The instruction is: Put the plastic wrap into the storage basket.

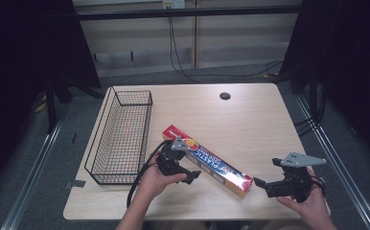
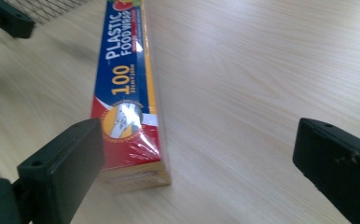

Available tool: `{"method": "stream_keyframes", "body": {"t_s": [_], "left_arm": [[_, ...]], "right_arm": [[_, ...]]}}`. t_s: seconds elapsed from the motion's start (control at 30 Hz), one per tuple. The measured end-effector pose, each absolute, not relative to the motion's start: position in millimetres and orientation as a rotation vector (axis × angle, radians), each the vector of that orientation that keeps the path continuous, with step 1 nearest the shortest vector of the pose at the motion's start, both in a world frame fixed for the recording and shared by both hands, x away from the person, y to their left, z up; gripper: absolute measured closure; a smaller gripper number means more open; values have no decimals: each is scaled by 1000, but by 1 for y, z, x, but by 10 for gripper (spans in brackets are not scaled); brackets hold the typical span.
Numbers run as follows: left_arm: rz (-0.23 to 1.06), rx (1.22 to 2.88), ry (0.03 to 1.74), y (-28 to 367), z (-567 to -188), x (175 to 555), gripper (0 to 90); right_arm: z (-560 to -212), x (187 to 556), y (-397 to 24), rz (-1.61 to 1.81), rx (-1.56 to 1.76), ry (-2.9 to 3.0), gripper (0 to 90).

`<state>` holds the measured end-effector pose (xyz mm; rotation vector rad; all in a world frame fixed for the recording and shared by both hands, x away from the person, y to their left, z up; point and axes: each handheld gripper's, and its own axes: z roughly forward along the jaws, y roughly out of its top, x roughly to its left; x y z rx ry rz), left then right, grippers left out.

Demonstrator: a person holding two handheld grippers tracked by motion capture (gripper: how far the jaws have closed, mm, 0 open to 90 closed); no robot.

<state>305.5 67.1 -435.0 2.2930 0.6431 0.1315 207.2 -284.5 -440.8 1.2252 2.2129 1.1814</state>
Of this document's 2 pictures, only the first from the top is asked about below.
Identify metal floor rail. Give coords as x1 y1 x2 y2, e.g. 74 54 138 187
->
293 93 370 230
0 104 70 230

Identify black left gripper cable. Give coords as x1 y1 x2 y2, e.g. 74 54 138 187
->
126 139 172 209

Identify black wire basket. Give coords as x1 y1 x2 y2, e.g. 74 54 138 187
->
83 86 154 186

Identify dark curtain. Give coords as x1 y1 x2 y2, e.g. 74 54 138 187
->
0 0 103 196
277 0 370 171

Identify white wall outlet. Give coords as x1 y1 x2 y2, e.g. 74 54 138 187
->
161 0 187 10

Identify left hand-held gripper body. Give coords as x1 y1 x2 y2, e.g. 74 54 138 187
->
155 136 191 177

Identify black horizontal bar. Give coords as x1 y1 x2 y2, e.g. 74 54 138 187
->
77 5 303 22

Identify person's right hand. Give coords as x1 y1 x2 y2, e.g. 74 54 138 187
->
275 167 331 222

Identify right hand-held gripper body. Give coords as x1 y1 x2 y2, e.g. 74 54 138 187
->
264 151 328 204

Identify black metal stand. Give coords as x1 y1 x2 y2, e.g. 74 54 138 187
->
44 76 58 134

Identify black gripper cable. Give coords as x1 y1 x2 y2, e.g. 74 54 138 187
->
311 174 328 196
126 139 172 209

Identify black floor cables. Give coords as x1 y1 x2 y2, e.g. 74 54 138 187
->
291 85 328 138

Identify black wall cable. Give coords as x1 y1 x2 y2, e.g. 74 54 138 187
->
168 14 284 84

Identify person's left hand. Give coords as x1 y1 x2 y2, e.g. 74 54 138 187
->
137 152 189 203

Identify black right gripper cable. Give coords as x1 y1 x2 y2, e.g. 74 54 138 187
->
311 174 328 196

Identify plastic wrap box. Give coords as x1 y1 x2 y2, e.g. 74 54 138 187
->
162 124 255 198

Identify grey tape piece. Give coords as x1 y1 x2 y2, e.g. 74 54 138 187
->
63 179 87 190

